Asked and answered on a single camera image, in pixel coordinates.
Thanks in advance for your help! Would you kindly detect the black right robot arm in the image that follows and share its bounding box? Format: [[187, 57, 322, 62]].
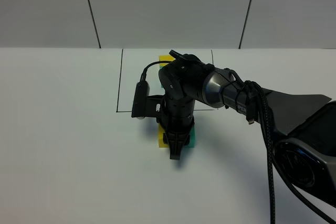
[[132, 51, 335, 206]]

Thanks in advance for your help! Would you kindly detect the braided black arm cable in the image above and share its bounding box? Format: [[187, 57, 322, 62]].
[[225, 69, 336, 224]]

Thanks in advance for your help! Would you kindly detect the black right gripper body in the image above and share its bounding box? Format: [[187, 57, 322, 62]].
[[145, 94, 195, 132]]

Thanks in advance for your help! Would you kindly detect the black right camera cable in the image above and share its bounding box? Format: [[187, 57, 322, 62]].
[[140, 60, 174, 83]]

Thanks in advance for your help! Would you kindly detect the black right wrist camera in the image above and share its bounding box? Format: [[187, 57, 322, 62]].
[[131, 80, 149, 118]]

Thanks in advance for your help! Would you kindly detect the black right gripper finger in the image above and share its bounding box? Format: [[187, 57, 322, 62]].
[[163, 132, 190, 160]]

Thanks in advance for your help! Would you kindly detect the yellow template block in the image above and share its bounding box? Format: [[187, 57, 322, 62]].
[[159, 55, 175, 62]]

